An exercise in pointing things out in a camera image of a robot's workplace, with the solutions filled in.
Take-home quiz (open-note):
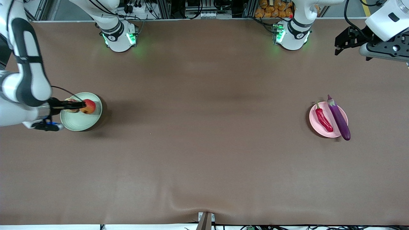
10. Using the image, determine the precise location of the yellow-pink peach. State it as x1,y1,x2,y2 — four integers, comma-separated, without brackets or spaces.
65,98,80,113

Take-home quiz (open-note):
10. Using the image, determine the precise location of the red apple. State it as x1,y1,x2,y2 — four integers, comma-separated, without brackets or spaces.
79,99,97,115

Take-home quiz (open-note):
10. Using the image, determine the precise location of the purple eggplant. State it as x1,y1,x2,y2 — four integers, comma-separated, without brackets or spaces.
327,95,351,141

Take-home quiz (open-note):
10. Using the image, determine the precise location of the red chili pepper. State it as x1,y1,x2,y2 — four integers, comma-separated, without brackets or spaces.
315,101,334,133

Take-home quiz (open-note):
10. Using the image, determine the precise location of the pale green round plate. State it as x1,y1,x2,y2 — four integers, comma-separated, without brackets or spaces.
60,92,103,132

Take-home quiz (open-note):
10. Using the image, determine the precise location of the orange snack bag pile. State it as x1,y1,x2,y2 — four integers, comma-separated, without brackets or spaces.
254,0,294,18

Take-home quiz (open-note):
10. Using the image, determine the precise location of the pink round plate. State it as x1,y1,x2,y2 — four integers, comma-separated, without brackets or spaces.
309,102,349,138

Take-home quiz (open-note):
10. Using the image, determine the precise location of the white power strip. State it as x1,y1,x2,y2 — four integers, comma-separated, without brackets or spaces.
123,0,151,19

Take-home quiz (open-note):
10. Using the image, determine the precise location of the brown table cover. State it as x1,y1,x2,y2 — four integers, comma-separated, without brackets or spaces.
0,19,409,226

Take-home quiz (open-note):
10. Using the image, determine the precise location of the white socket strip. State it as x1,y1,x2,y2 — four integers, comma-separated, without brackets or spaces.
185,9,232,19

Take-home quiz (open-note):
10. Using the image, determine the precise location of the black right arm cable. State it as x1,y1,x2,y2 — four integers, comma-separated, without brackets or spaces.
50,85,86,103

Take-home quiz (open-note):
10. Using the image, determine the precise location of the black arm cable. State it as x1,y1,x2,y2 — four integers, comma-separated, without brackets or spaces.
343,0,373,37
50,85,86,103

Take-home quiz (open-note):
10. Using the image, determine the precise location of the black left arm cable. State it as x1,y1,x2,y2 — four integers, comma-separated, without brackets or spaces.
343,0,373,37

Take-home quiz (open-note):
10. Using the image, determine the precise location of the aluminium frame post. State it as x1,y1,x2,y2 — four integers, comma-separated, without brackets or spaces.
153,0,172,19

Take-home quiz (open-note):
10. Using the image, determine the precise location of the grey table edge rail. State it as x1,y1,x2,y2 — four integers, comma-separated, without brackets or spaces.
30,17,368,23

